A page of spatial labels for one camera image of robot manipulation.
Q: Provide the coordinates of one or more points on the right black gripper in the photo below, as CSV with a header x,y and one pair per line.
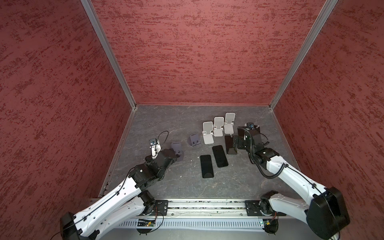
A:
x,y
240,140

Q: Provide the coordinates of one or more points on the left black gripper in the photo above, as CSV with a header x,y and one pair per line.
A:
x,y
175,159

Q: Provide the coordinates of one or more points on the black phone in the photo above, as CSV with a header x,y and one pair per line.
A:
x,y
220,156
231,144
206,166

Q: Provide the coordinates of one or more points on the white phone stand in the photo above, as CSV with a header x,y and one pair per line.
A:
x,y
218,126
208,135
229,123

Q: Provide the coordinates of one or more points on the black phone back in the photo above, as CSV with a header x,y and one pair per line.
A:
x,y
220,156

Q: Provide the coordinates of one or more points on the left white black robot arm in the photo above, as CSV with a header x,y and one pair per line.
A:
x,y
129,199

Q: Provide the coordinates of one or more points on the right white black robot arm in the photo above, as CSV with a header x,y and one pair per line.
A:
x,y
323,209

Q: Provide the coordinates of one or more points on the grey round-base phone stand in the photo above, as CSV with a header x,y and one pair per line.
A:
x,y
194,140

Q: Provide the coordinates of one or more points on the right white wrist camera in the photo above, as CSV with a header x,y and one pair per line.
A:
x,y
250,125

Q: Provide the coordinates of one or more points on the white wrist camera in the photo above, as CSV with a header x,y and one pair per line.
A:
x,y
155,148
250,125

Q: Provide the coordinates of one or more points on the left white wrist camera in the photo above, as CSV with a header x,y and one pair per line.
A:
x,y
155,148

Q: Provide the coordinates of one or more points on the aluminium front rail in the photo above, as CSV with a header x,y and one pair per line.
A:
x,y
236,208

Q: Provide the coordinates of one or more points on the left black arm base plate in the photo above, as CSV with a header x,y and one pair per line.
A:
x,y
157,208

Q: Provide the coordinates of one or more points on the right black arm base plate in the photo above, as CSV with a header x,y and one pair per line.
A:
x,y
252,208

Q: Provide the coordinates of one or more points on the white slotted cable duct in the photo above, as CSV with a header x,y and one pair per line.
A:
x,y
248,225

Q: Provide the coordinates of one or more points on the left aluminium corner post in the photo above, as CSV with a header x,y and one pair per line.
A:
x,y
97,26

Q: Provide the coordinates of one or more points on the aluminium corner post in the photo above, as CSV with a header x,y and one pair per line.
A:
x,y
317,26
97,26

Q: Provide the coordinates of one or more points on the right aluminium corner post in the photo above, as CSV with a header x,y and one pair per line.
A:
x,y
317,26

